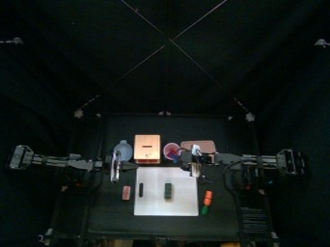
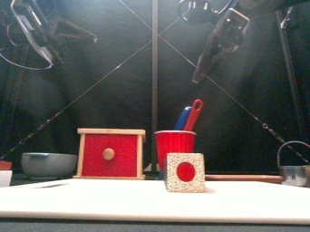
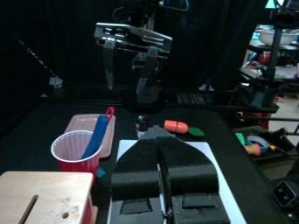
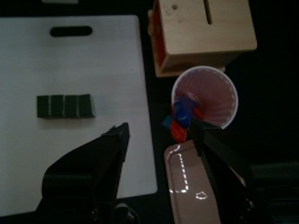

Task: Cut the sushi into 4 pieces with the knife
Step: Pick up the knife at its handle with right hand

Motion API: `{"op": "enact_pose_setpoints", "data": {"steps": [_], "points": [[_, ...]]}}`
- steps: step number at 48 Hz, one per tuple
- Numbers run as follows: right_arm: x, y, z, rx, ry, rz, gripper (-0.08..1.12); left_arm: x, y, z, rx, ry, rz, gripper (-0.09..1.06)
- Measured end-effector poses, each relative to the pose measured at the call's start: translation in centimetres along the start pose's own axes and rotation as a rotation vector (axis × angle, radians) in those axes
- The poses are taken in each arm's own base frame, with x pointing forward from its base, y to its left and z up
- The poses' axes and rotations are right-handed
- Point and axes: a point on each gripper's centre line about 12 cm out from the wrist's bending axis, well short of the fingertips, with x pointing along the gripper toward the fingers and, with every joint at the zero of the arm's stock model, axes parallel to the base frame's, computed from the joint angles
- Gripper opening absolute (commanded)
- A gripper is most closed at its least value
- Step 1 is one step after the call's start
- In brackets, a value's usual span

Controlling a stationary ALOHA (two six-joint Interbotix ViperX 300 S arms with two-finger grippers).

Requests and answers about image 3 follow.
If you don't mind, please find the orange toy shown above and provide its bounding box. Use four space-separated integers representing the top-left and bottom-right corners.
245 143 262 157

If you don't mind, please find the orange toy carrot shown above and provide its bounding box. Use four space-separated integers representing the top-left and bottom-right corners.
163 119 191 135

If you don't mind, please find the pink rectangular tray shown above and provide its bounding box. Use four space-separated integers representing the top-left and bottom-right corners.
63 113 118 158

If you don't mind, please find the white bowl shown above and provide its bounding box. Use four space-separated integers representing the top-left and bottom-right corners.
257 28 299 47

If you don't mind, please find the red plastic cup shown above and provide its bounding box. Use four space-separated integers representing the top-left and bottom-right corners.
51 129 105 185

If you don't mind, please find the wooden box with slot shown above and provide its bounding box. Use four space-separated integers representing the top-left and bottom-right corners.
0 171 99 224

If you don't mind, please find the blue utensil with red loop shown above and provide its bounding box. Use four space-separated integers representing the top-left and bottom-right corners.
81 106 118 160

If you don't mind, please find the green toy carrot leaf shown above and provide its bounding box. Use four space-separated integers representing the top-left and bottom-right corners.
187 126 206 137

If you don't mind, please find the green toy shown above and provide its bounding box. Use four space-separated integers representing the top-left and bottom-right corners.
235 132 250 146

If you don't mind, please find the storage shelf rack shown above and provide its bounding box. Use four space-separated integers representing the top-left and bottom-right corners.
238 23 299 84

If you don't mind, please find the white cloth clamp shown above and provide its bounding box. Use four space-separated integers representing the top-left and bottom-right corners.
49 75 65 89

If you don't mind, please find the blue white tape roll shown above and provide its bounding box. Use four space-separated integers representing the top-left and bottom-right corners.
247 135 271 154

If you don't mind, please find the thin white cord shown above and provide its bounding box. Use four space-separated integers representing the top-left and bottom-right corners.
18 39 57 78

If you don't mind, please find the black round cap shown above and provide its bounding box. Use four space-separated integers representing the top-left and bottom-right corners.
135 115 151 138

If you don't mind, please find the white cutting board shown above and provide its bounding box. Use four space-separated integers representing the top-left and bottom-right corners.
106 139 249 224

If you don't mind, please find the red container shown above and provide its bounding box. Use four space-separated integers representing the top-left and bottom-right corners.
257 51 274 66

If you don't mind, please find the small teal tape piece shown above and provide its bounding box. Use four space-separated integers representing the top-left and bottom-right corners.
97 167 109 179

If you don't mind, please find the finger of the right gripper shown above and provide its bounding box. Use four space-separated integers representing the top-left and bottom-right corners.
102 38 118 90
135 46 162 88

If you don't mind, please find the black panel with white text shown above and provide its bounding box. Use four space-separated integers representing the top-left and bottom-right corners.
174 92 209 105

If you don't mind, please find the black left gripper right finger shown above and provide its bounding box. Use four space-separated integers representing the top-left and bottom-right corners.
157 136 231 224

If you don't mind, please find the black stand with pole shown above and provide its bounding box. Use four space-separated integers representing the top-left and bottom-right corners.
238 0 299 115

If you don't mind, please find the black bin of toys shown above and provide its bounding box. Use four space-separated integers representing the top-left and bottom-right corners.
233 127 298 165

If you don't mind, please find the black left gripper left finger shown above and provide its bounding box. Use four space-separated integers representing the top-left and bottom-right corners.
110 136 165 224

